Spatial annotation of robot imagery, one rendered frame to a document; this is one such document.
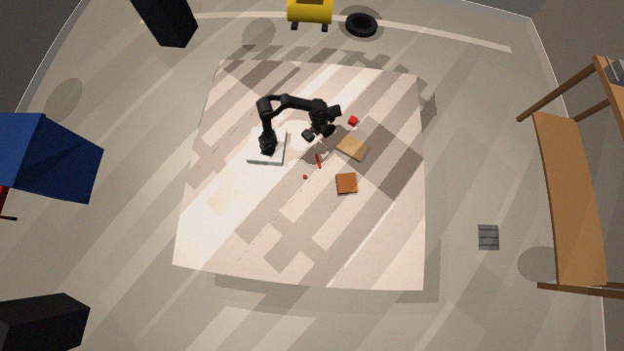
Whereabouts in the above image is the red square block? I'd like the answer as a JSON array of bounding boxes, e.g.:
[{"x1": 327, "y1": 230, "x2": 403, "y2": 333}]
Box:
[{"x1": 347, "y1": 116, "x2": 358, "y2": 127}]

